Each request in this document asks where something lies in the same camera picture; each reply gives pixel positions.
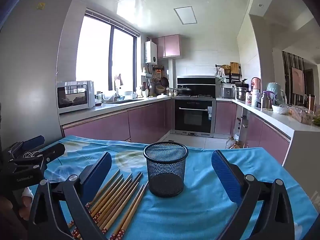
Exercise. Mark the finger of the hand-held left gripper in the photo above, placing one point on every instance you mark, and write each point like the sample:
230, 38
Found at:
53, 151
32, 141

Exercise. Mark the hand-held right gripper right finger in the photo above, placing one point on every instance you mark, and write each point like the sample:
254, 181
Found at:
225, 175

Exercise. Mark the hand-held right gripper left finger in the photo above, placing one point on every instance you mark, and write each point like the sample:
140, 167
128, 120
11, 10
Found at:
100, 170

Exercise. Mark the bunch of wooden chopsticks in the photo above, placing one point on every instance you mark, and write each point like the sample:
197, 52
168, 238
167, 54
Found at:
117, 195

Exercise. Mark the black mesh pen holder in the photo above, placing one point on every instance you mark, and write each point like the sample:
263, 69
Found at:
165, 180

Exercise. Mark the person's left hand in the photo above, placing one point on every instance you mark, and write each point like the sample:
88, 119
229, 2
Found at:
26, 205

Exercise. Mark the oil bottle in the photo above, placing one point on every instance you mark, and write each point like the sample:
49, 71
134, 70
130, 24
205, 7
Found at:
231, 142

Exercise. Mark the blue printed tablecloth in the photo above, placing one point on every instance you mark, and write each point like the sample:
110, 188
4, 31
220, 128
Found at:
200, 205

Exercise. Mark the long pink base cabinet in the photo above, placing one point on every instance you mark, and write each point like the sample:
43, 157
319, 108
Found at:
100, 127

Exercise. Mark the white microwave oven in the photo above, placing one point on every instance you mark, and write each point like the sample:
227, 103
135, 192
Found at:
72, 97

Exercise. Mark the narrow pink base cabinet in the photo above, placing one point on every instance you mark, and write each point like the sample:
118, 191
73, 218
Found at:
225, 117

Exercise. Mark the built-in black oven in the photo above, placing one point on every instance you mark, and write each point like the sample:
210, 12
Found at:
192, 120

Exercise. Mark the grey refrigerator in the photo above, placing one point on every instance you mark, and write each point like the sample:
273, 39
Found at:
30, 67

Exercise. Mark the white bottle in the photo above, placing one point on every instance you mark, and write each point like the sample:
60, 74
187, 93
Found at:
255, 98

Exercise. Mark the stainless steel pot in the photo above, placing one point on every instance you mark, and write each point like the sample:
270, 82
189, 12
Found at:
241, 93

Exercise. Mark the silver rice cooker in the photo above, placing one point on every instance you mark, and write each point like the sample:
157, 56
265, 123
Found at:
227, 91

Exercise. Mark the steel jug purple lid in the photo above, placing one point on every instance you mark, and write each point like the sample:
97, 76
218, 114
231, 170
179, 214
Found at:
267, 102

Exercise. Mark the white bowl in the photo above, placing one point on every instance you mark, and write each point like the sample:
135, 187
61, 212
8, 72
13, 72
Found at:
280, 109

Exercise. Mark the black range hood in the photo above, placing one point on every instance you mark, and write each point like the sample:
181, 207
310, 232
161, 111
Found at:
200, 85

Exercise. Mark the black wok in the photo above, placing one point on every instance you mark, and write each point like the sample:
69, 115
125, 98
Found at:
183, 90

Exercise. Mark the pink thermos jug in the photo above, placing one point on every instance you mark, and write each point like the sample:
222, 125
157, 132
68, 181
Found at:
255, 83

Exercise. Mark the clear plastic container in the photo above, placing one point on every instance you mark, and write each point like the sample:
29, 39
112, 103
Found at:
302, 116

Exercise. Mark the mint green appliance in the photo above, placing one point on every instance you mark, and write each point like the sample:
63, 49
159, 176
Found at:
275, 88

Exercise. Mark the kitchen window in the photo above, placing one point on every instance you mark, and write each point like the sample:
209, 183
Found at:
95, 55

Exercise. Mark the wooden cutting board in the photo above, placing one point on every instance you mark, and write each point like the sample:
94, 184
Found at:
234, 68

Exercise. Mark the hanging frying pan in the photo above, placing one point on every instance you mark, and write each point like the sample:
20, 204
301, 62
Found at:
164, 82

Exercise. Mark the brown tumbler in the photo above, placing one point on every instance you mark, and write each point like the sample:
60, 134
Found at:
311, 102

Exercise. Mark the white water heater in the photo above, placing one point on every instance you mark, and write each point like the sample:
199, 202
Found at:
151, 52

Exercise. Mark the ceiling light panel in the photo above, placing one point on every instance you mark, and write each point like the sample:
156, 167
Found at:
185, 15

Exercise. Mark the black wall rack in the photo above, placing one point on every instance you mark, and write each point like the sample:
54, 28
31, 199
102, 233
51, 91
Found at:
236, 77

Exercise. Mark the framed wall picture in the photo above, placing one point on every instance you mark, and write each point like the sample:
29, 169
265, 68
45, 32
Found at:
297, 81

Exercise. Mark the pink wall cabinet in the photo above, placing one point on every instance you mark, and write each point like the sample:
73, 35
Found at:
170, 45

